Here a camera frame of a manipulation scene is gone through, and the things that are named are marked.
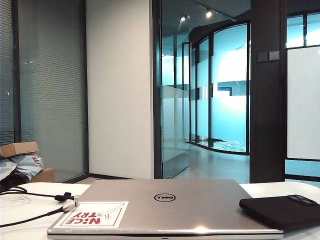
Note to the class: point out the distant blue computer monitor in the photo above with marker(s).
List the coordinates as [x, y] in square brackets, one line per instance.
[223, 88]

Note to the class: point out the silver Dell laptop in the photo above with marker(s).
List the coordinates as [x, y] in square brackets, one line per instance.
[175, 217]

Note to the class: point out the wide grey window blind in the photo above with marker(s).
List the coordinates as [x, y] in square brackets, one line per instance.
[62, 100]

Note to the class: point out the ceiling spot light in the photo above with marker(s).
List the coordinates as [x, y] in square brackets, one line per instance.
[208, 13]
[183, 18]

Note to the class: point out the large brown cardboard box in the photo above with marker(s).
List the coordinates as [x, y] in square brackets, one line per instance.
[46, 175]

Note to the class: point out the small open cardboard box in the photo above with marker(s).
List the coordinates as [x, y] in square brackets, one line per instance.
[22, 148]

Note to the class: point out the grey plastic mailing bag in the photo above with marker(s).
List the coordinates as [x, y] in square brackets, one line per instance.
[25, 163]

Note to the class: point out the narrow grey window blind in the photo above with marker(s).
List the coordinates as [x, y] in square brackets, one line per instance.
[6, 75]

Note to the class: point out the black bag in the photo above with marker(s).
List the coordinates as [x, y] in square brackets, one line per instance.
[10, 180]

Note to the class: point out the dark wall switch panel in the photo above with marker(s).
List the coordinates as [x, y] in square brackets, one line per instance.
[262, 57]
[274, 55]

